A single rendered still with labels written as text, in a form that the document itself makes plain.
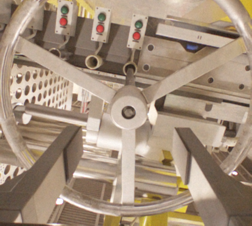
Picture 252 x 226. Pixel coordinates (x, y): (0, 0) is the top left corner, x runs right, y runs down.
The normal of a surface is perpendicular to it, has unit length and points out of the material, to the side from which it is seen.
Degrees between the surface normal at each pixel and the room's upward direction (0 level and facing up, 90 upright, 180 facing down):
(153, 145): 68
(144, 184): 90
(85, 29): 90
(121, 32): 90
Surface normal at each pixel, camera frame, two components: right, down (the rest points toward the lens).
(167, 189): -0.03, 0.25
